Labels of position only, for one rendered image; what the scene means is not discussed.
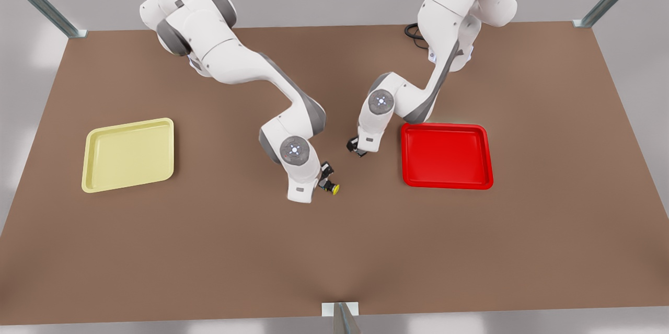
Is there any red tray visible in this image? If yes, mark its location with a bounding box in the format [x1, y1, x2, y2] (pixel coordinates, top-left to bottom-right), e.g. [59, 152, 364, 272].
[401, 122, 494, 190]

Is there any pale yellow tray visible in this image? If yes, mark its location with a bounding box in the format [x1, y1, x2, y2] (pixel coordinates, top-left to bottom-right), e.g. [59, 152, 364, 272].
[82, 118, 175, 193]

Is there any black cable loop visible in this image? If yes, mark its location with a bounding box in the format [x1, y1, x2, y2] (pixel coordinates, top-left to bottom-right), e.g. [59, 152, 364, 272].
[404, 22, 430, 51]

